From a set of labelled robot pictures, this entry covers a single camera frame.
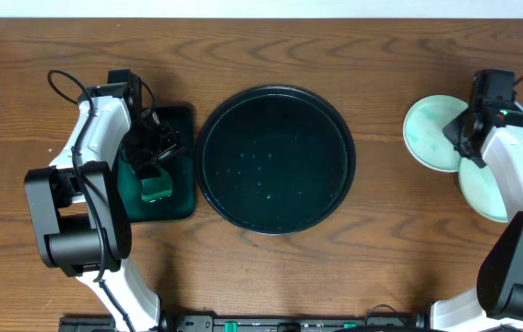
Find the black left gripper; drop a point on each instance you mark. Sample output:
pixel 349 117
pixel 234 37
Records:
pixel 151 150

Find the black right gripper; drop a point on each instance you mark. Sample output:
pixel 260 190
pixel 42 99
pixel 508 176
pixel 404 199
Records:
pixel 449 134

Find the white plate green stain front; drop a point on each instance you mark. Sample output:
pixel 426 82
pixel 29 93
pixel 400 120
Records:
pixel 423 131

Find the white plate green stain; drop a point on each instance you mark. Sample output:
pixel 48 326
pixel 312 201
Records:
pixel 423 131
pixel 481 191

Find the green scouring sponge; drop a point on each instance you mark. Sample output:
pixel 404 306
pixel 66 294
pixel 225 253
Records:
pixel 156 183

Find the white plate green stain back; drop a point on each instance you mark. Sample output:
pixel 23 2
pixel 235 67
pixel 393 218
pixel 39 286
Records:
pixel 481 191

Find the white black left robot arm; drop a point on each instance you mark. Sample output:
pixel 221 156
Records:
pixel 79 219

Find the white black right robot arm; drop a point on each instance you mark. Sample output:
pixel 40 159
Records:
pixel 492 136

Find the black rectangular tray green liquid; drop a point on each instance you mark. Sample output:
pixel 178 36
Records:
pixel 181 203

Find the round black serving tray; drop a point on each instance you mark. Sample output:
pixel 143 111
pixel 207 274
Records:
pixel 275 159

